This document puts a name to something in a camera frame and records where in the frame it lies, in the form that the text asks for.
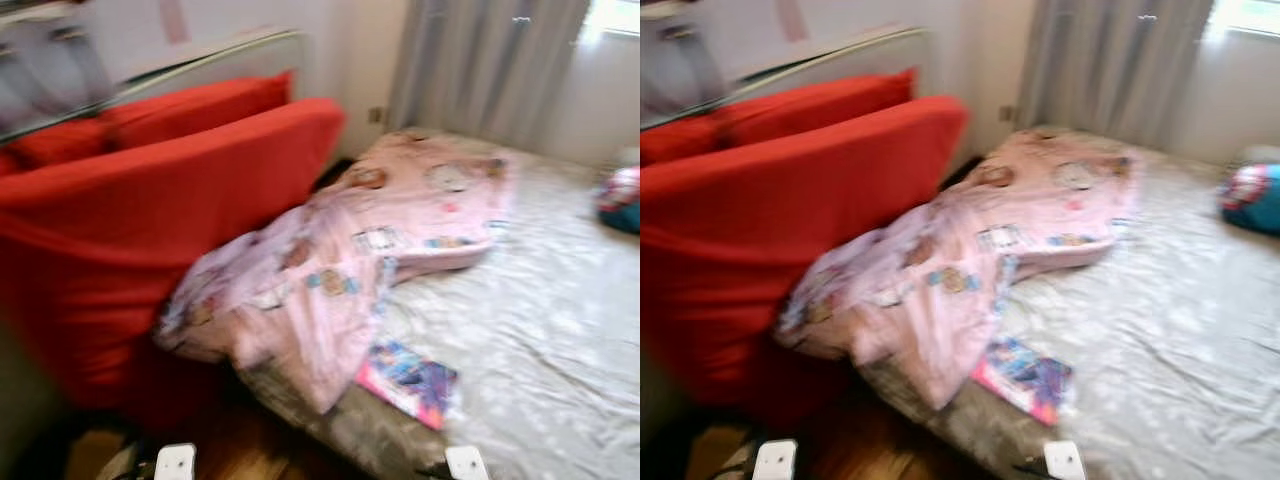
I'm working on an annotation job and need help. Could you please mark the red covered mattress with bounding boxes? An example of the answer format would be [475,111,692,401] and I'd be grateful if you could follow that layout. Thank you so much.
[0,97,347,426]
[640,95,969,426]

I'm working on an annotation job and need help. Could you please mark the red covered cushion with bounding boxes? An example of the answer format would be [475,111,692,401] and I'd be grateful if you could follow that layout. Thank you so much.
[640,68,917,166]
[0,70,294,171]

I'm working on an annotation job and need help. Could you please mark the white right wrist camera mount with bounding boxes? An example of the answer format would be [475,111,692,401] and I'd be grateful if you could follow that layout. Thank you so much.
[1043,441,1087,480]
[445,445,491,480]

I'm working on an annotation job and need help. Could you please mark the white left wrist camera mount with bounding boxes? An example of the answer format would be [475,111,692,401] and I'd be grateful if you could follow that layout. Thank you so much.
[153,443,197,480]
[752,439,798,480]

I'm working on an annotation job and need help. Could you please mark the star and stripes bolster pillow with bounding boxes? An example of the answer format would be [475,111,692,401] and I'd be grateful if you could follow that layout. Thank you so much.
[597,165,641,236]
[1217,160,1280,236]

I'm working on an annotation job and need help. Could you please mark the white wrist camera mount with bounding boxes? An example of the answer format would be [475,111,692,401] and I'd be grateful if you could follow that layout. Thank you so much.
[445,445,491,480]
[752,439,798,480]
[1043,441,1087,480]
[153,443,197,480]

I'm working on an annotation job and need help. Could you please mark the bed with beige floral sheet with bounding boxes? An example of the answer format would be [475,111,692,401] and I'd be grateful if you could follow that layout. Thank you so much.
[235,125,641,480]
[860,125,1280,480]

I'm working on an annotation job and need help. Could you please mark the grey curtain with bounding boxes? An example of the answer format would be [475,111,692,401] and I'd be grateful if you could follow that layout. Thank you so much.
[1015,0,1216,151]
[388,0,593,151]

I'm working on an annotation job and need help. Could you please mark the pale green quilted mattress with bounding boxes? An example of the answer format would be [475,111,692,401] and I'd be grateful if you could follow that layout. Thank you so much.
[640,27,931,131]
[0,28,309,146]

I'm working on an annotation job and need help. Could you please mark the colourful picture book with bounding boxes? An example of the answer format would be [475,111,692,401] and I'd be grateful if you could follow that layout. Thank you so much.
[972,338,1076,428]
[355,340,461,431]

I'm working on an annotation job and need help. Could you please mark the pink cartoon print quilt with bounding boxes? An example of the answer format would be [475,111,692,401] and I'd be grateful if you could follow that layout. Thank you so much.
[775,127,1141,413]
[153,128,513,416]

